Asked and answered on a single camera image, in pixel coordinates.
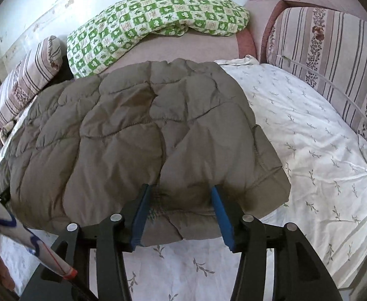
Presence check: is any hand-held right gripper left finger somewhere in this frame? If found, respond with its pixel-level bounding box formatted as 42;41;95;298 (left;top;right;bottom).
19;183;153;301

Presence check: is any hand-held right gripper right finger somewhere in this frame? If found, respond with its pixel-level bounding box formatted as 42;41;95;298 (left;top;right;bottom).
210;186;343;301

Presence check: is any olive quilted jacket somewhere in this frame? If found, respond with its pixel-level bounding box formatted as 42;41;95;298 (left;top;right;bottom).
0;58;292;248

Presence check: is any white leaf-print bedsheet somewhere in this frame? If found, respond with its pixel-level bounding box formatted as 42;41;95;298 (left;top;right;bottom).
0;55;367;301

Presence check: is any white printed stick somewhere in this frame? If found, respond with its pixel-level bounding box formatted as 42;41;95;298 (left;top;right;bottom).
0;185;78;280

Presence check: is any clear plastic tube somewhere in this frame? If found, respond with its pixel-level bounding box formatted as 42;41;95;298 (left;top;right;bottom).
280;55;367;162

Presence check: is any striped floral cushion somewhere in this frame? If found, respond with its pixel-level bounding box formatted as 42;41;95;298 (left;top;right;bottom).
266;6;367;167
0;36;63;151

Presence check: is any pink sofa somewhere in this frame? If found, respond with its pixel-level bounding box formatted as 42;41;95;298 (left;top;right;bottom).
102;0;367;69

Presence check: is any green checkered pillow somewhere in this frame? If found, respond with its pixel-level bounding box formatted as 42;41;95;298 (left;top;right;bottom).
67;0;251;79

